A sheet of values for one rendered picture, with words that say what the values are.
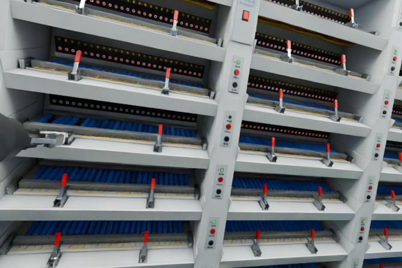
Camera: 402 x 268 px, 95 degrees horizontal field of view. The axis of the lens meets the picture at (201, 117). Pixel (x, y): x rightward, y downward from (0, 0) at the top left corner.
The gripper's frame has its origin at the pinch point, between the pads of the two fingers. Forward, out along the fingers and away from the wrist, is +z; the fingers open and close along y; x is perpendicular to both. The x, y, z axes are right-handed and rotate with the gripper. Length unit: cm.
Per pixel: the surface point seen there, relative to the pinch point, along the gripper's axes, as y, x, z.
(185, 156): 36.0, -2.5, 6.7
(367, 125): 114, 17, 5
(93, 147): 7.5, -2.2, 7.4
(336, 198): 110, -17, 15
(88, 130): 4.2, 2.8, 11.7
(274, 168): 71, -4, 8
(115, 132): 12.1, 2.9, 11.8
